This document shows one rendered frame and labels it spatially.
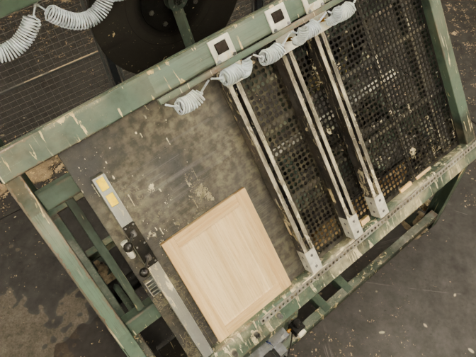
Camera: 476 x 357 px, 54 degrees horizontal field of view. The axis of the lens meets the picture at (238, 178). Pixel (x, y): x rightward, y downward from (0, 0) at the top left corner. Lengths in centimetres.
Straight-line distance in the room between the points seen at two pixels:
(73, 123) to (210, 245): 78
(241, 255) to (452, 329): 171
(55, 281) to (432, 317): 257
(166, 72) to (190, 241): 70
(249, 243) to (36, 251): 207
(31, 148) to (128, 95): 37
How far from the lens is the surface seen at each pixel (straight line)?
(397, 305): 336
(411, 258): 353
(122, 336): 201
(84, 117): 171
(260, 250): 217
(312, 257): 229
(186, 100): 170
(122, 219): 185
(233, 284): 216
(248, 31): 195
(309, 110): 216
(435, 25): 274
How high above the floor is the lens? 303
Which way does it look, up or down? 53 degrees down
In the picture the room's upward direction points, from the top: 6 degrees counter-clockwise
